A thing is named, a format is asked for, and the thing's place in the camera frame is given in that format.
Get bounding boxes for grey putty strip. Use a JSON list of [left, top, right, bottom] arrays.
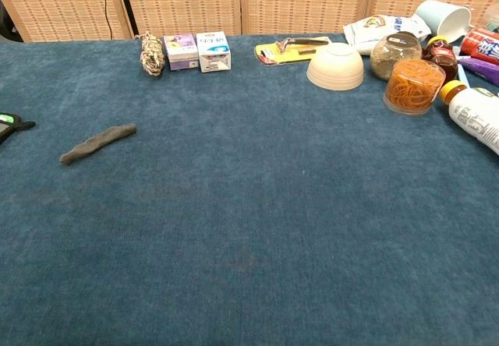
[[58, 123, 138, 166]]

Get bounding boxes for blue table cloth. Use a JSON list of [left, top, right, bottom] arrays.
[[0, 34, 499, 346]]

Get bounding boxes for white blue milk carton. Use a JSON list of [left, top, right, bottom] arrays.
[[196, 30, 232, 74]]

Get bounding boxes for razor on yellow card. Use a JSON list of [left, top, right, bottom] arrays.
[[254, 36, 333, 67]]

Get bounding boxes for beige upturned bowl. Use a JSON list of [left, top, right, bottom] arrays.
[[306, 42, 365, 91]]

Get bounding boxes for purple milk carton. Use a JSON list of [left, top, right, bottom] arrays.
[[162, 34, 199, 72]]

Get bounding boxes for glass spice jar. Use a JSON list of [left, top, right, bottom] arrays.
[[370, 31, 423, 82]]

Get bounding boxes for white snack bag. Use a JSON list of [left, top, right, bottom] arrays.
[[342, 13, 433, 56]]

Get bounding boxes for brown sauce bottle yellow cap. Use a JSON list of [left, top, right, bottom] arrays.
[[420, 35, 459, 84]]

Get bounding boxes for light blue toothbrush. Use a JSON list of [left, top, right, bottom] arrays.
[[451, 48, 471, 90]]

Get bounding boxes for white drink bottle yellow cap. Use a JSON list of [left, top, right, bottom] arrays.
[[438, 79, 499, 156]]

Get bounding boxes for light blue mug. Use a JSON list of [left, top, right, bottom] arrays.
[[413, 0, 475, 40]]

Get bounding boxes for grey green folded pouch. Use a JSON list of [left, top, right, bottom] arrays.
[[0, 111, 37, 147]]

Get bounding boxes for purple toothpaste tube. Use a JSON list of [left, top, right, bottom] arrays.
[[458, 56, 499, 87]]

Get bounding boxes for red orange tube can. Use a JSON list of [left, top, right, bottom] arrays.
[[459, 26, 499, 65]]

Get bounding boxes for clear jar of clips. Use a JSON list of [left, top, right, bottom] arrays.
[[482, 2, 499, 34]]

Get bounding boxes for braided rope bundle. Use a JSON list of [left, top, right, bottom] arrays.
[[135, 31, 166, 77]]

